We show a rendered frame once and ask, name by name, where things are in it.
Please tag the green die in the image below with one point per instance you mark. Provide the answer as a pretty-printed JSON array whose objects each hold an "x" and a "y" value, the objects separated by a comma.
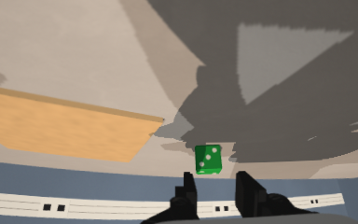
[{"x": 208, "y": 159}]

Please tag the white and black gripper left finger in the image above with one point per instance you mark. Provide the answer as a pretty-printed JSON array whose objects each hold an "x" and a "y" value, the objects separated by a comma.
[{"x": 183, "y": 206}]

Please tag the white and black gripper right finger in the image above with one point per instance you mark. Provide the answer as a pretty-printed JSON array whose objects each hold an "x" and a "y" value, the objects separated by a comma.
[{"x": 252, "y": 200}]

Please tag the tan square mat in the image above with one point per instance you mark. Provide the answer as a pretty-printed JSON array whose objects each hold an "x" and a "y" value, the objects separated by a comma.
[{"x": 43, "y": 124}]

